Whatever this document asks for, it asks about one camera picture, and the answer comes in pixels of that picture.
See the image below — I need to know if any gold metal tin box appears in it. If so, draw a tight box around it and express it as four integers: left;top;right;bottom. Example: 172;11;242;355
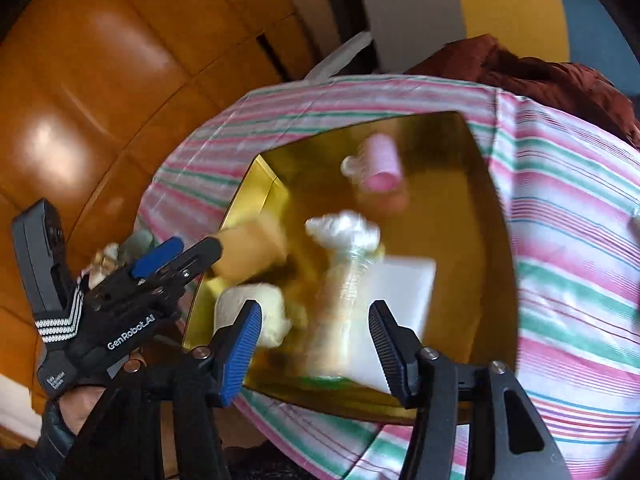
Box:
182;110;520;424

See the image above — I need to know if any white plastic bag ball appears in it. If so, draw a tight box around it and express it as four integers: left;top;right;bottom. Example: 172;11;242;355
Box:
305;210;381;252

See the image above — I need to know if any striped pink green bedsheet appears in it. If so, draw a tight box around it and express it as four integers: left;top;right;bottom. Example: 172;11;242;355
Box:
136;75;639;479

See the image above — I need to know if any cream cloth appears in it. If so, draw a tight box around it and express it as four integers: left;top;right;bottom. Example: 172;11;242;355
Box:
214;282;294;350

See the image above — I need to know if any person left hand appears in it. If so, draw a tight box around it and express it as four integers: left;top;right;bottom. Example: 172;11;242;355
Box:
56;386;105;436

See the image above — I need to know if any grey yellow blue chair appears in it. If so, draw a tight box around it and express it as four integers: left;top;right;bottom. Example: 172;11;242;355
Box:
304;0;640;97

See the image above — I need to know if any wooden wardrobe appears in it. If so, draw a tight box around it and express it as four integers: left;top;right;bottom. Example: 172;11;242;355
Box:
1;0;317;408

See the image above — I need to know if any yellow sponge block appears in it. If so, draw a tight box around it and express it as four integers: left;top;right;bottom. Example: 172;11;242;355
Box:
212;214;288;283

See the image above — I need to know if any dark red jacket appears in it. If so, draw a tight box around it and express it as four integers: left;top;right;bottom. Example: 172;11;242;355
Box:
409;35;639;148

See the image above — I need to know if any white foam block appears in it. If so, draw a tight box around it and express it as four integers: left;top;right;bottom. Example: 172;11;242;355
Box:
344;256;436;393

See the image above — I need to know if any pink hair roller clip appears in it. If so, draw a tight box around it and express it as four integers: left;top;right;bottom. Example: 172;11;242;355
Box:
341;132;404;193

